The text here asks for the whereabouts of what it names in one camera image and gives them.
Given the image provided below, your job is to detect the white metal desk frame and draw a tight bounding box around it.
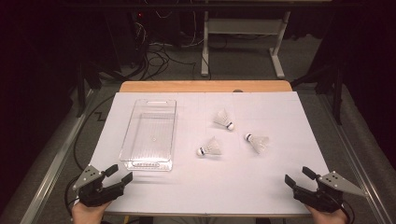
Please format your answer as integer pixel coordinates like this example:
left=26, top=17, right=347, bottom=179
left=200, top=10, right=292, bottom=79

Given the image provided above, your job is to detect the white table sheet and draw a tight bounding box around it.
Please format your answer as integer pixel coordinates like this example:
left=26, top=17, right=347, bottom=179
left=73, top=91, right=347, bottom=217

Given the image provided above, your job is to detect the clear plastic bin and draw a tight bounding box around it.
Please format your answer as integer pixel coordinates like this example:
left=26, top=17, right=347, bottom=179
left=119, top=98, right=177, bottom=173

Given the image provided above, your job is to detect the black metal stand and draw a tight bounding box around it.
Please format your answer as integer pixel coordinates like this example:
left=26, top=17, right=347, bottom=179
left=76, top=62, right=104, bottom=118
left=290, top=62, right=345, bottom=125

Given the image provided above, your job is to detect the black computer tower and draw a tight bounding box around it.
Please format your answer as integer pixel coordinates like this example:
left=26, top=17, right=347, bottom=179
left=106, top=8, right=150, bottom=69

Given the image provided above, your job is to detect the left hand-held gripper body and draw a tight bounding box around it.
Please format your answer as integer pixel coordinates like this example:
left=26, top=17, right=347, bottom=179
left=72, top=164, right=127, bottom=208

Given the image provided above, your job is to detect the aluminium floor rail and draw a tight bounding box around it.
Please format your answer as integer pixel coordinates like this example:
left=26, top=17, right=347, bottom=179
left=18, top=90, right=97, bottom=224
left=317, top=92, right=396, bottom=224

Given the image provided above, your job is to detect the white feather shuttlecock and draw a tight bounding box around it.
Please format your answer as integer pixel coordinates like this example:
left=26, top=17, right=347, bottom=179
left=213, top=108, right=235, bottom=132
left=196, top=135, right=222, bottom=158
left=244, top=133, right=270, bottom=155

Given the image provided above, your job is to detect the tangle of floor cables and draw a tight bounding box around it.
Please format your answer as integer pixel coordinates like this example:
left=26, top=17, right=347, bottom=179
left=132, top=12, right=206, bottom=82

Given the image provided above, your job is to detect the wooden table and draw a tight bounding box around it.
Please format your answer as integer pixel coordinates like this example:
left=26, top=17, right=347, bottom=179
left=104, top=80, right=337, bottom=218

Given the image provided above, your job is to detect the person's left hand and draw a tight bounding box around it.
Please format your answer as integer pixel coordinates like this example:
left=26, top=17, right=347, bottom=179
left=72, top=202, right=111, bottom=224

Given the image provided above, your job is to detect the person's right hand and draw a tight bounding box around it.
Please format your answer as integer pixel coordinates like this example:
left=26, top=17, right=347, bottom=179
left=306, top=204, right=349, bottom=224

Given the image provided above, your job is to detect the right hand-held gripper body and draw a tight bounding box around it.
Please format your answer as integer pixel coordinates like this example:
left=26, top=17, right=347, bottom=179
left=292, top=170, right=369, bottom=214

